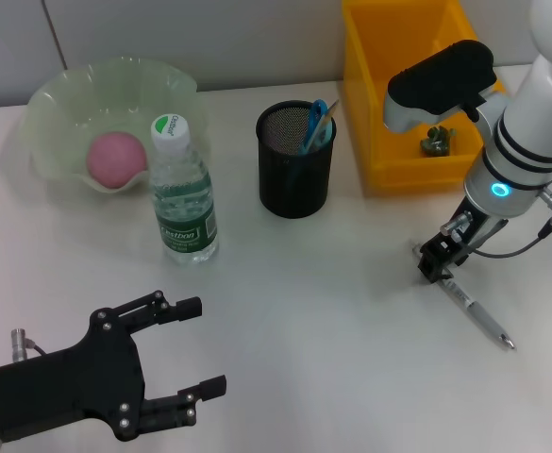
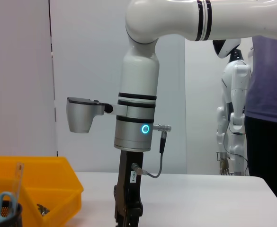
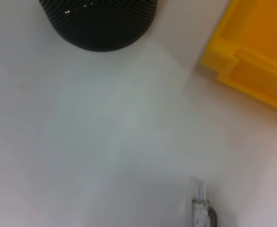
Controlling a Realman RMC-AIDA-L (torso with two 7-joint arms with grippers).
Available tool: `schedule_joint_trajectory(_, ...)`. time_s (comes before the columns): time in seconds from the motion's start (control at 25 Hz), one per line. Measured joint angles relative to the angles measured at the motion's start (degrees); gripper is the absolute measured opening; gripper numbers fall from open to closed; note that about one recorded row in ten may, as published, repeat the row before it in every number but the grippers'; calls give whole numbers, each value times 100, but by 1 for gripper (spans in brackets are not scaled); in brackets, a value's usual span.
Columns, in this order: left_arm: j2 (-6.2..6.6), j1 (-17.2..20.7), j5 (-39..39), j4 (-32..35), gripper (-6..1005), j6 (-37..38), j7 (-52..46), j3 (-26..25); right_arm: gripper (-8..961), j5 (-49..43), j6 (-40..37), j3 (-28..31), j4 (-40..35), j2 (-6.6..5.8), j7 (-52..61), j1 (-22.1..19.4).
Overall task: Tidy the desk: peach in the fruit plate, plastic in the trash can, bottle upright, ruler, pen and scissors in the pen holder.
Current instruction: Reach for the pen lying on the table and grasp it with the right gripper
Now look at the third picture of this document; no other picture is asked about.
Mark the yellow plastic bin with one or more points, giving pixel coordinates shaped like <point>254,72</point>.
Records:
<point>259,42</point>

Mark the silver ballpoint pen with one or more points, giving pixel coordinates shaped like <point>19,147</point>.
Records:
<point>201,208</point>

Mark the black mesh pen holder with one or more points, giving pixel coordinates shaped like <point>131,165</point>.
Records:
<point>98,23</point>

